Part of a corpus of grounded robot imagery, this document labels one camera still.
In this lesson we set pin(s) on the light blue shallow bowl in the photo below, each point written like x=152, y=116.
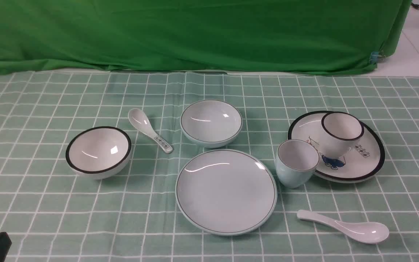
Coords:
x=211, y=123

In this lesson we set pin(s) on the light blue cup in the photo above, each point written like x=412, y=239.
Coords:
x=295, y=162

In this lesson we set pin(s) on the plain white ceramic spoon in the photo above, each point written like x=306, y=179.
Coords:
x=364, y=232

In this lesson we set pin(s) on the green checkered tablecloth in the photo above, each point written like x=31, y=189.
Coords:
x=54, y=215

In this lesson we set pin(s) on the white bowl black rim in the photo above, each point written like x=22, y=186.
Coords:
x=99, y=152

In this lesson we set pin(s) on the green backdrop cloth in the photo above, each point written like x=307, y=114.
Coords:
x=314, y=37

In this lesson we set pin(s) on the light blue plate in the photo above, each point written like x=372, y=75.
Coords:
x=226, y=192

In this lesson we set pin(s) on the white cup black rim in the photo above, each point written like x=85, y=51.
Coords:
x=339, y=133

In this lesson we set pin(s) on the white plate black rim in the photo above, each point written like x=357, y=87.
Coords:
x=359, y=164

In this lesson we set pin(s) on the blue clip on backdrop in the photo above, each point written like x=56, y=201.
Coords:
x=374, y=57

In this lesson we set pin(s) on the white patterned handle spoon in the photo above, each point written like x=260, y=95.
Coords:
x=139, y=120

